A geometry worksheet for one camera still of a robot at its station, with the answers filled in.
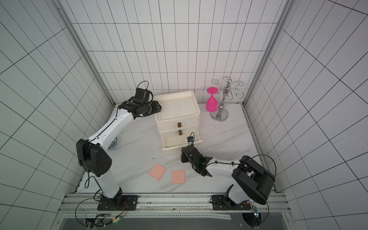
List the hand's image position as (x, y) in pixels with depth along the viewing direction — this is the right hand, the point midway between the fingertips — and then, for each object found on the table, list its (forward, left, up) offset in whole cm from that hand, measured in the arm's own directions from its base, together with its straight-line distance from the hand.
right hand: (177, 152), depth 87 cm
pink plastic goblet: (+32, -21, +12) cm, 40 cm away
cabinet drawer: (+4, +3, +2) cm, 5 cm away
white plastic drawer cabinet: (+12, 0, +20) cm, 23 cm away
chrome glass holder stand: (+37, -32, -5) cm, 49 cm away
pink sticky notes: (-11, +11, -4) cm, 16 cm away
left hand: (+18, +13, +18) cm, 28 cm away
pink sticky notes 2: (-13, -1, -4) cm, 14 cm away
